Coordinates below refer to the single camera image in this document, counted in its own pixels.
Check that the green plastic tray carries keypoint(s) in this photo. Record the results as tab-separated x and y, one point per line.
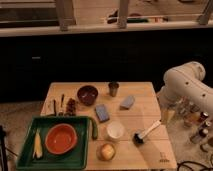
74	159

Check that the metal cup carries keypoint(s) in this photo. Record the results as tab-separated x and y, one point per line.
113	88

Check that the orange bowl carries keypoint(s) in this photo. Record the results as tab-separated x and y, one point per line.
61	138

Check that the dark maroon bowl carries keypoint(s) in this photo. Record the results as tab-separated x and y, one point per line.
87	95

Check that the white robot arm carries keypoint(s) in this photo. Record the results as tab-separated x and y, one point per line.
184	81

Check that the dark utensil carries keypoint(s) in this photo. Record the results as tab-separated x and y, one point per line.
54	107

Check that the green cucumber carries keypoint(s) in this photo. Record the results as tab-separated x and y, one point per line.
94	129

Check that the blue sponge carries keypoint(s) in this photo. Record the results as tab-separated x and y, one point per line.
102	113

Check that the yellow corn cob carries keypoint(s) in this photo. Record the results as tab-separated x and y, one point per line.
37	151

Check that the brown grape bunch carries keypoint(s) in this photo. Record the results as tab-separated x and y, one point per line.
71	107

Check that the white handled black brush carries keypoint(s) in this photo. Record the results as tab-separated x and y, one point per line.
138	137

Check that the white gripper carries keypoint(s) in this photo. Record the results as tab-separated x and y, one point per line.
167	114

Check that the yellow apple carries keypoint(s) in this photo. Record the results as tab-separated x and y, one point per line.
106	152

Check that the white paper cup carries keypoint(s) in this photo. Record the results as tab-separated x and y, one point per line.
115	130

